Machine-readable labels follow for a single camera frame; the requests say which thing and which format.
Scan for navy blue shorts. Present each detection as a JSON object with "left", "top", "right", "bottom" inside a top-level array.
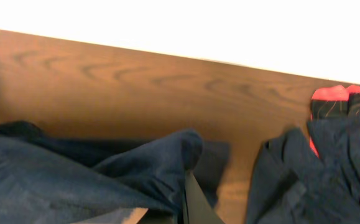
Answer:
[{"left": 0, "top": 121, "right": 230, "bottom": 223}]

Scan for red black striped garment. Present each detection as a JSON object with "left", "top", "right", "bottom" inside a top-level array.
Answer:
[{"left": 310, "top": 85, "right": 360, "bottom": 152}]

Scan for pile of navy clothes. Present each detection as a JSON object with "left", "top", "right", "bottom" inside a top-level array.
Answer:
[{"left": 246, "top": 115, "right": 360, "bottom": 224}]

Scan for right gripper own finger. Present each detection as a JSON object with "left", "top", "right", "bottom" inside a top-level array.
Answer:
[{"left": 182, "top": 172, "right": 224, "bottom": 224}]

